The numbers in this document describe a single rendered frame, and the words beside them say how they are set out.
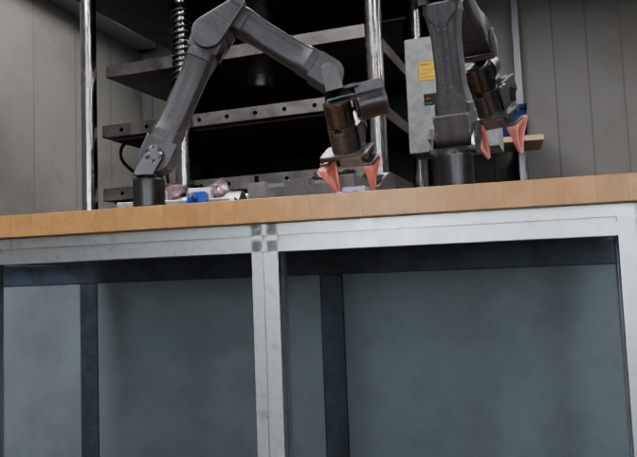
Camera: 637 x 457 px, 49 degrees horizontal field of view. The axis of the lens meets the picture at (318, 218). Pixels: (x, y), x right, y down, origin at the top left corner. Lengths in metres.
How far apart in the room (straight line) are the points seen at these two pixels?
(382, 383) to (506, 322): 0.29
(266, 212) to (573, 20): 3.90
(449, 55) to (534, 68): 3.49
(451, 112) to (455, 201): 0.25
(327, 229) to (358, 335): 0.45
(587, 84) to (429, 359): 3.45
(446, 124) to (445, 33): 0.16
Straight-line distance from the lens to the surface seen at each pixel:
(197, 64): 1.43
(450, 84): 1.26
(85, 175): 2.83
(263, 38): 1.44
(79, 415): 1.88
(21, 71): 4.25
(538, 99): 4.69
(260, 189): 1.61
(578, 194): 1.06
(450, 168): 1.23
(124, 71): 2.93
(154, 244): 1.22
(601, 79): 4.75
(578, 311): 1.44
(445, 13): 1.27
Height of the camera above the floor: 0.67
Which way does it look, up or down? 5 degrees up
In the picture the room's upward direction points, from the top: 2 degrees counter-clockwise
